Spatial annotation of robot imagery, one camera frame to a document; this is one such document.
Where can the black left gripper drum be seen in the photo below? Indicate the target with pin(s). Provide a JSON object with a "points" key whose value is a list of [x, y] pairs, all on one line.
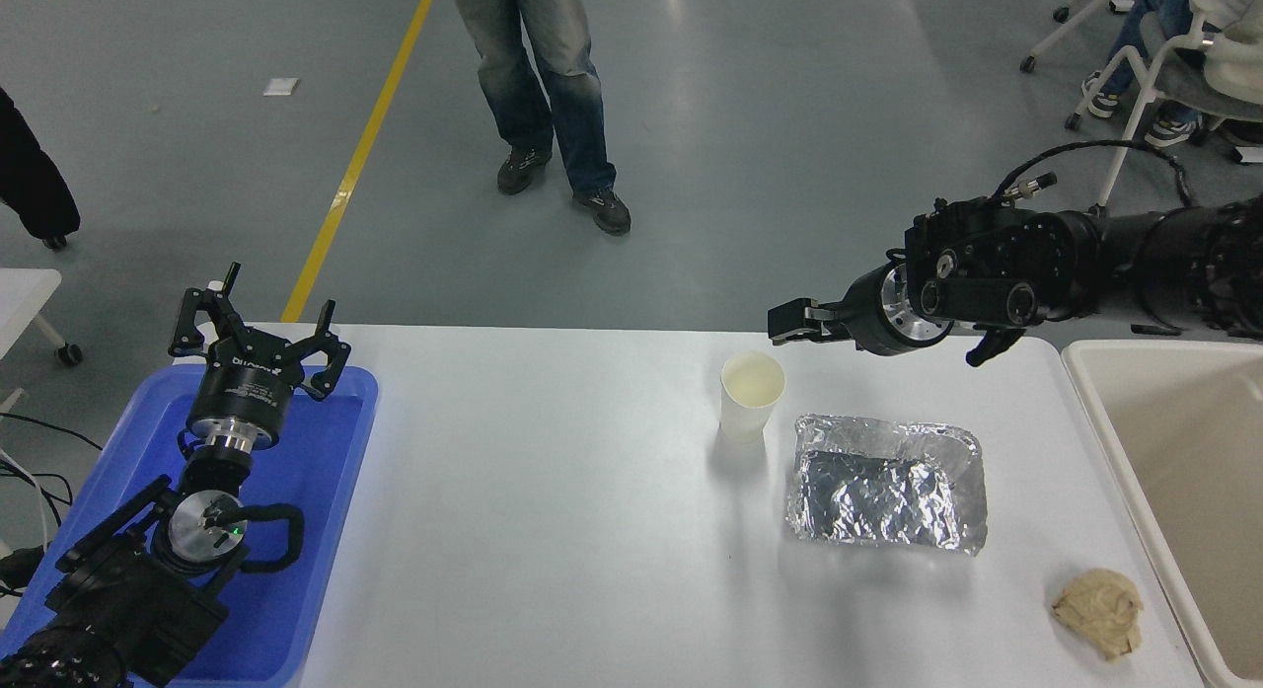
{"points": [[242, 387]]}

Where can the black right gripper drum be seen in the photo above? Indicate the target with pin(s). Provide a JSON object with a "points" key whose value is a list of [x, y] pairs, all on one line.
{"points": [[866, 313]]}

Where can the white paper cup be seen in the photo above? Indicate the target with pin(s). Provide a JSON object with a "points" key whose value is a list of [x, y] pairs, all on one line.
{"points": [[745, 412]]}

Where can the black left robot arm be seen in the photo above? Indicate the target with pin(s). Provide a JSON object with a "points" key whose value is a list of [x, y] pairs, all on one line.
{"points": [[128, 599]]}

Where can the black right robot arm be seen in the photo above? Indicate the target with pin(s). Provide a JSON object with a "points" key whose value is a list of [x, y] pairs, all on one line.
{"points": [[1135, 244]]}

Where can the blue plastic tray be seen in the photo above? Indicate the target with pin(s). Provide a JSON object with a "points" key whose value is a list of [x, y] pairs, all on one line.
{"points": [[321, 461]]}

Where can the silver foil tray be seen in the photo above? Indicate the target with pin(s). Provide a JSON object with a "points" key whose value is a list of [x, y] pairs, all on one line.
{"points": [[878, 491]]}

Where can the small white wheeled table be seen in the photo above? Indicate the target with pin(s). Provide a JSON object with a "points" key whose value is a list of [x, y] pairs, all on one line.
{"points": [[20, 298]]}

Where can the white paper scrap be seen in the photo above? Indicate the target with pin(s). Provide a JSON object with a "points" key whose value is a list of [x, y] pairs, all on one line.
{"points": [[281, 87]]}

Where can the white wheeled chair base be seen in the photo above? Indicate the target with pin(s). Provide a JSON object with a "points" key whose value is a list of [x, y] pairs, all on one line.
{"points": [[1028, 64]]}

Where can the standing person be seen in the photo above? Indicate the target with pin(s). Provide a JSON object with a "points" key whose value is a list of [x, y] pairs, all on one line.
{"points": [[557, 86]]}

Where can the large pale bin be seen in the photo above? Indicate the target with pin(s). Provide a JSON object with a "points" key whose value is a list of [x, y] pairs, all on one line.
{"points": [[1184, 471]]}

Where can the crumpled tan paper ball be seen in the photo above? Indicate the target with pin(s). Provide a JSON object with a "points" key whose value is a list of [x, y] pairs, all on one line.
{"points": [[1095, 609]]}

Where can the seated person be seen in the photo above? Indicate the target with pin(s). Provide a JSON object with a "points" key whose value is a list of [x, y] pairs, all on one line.
{"points": [[1145, 22]]}

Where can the white frame wheeled chair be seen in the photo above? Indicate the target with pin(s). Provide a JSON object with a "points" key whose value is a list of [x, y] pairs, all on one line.
{"points": [[1184, 84]]}

